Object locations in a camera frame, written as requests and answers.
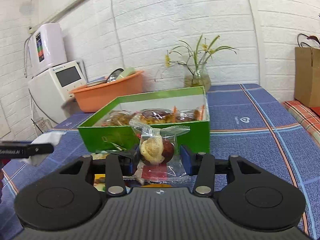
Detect clear date walnut snack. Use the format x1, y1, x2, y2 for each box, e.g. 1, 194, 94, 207
129, 117, 190, 185

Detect white snack packet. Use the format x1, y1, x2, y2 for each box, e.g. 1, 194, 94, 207
23, 131, 64, 166

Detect clear bag with pink label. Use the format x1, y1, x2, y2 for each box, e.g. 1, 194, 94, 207
100, 111, 135, 127

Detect clear bag dark snacks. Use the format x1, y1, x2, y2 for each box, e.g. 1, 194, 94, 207
138, 109, 175, 125

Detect green cardboard box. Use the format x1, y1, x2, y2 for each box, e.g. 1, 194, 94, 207
78, 87, 210, 153

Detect blue checked tablecloth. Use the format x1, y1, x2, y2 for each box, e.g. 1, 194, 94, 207
1, 83, 319, 239

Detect orange plastic basin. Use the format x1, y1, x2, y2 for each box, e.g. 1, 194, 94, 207
70, 70, 144, 113

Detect white appliance with screen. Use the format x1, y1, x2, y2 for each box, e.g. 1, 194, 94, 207
28, 60, 87, 124

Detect glass vase with flowers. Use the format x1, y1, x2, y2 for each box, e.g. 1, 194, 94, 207
153, 35, 238, 89

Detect white water purifier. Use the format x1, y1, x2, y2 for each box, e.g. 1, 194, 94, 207
28, 23, 67, 76

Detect brown paper bag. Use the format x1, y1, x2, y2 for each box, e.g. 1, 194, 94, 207
294, 33, 319, 108

